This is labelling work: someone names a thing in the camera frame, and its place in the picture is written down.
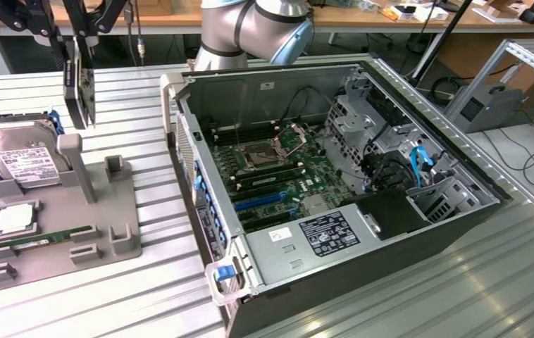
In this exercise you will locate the black tripod pole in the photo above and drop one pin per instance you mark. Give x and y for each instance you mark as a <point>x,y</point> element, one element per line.
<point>441,38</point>

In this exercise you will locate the green RAM stick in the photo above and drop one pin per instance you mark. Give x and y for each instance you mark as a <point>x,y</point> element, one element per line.
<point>37,239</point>

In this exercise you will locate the metal disk bay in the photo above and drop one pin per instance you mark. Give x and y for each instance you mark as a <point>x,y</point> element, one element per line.
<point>441,207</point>

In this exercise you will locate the blue expansion slot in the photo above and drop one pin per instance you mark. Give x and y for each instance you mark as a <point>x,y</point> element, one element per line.
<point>259,201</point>

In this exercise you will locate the grey box device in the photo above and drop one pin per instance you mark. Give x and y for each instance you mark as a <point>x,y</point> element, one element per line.
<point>497,109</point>

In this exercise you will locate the black plastic shroud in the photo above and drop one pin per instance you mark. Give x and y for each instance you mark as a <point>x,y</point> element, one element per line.
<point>389,214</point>

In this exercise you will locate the open black PC case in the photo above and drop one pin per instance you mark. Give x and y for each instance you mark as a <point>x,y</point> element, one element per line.
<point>389,264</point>

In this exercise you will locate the white cardboard box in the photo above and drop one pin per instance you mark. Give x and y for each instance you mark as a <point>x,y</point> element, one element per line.
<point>425,13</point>

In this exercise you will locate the green motherboard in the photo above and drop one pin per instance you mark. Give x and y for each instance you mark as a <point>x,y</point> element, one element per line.
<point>314,169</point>

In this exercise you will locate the silver perforated drive cage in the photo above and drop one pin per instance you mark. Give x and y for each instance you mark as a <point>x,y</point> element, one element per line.
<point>352,123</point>

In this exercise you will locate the CPU socket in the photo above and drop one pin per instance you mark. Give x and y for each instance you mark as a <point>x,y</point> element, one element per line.
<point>259,156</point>

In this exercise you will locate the grey plastic parts rack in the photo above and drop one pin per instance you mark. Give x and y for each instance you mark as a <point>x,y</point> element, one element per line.
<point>51,218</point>

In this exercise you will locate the silver CPU chip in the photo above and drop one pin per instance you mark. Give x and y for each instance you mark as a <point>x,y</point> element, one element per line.
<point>14,218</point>

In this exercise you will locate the metal socket cover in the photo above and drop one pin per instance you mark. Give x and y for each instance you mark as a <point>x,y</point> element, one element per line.
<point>296,135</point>

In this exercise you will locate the blue case latch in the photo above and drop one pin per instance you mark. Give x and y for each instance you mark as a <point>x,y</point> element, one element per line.
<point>223,274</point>

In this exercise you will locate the black expansion slot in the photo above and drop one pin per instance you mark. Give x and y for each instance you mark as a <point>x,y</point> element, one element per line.
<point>267,217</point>

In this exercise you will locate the flat white package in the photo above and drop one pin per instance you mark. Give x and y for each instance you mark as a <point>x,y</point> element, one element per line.
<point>494,14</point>

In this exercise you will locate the grey power supply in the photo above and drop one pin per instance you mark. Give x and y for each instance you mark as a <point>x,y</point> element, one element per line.
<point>286,253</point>

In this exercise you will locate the black desk device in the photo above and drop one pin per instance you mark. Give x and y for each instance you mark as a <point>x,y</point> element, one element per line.
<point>533,15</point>

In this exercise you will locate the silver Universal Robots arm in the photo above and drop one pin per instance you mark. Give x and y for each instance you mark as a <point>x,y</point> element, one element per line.
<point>243,31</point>

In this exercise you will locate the silver hard disk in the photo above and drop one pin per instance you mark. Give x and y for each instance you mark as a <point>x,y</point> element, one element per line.
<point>23,158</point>

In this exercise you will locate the graphics card with black cooler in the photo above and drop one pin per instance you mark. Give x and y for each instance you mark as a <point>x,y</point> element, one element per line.
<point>79,98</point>

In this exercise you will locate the socket locking lever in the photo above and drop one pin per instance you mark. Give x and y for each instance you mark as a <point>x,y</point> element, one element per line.
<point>239,137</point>

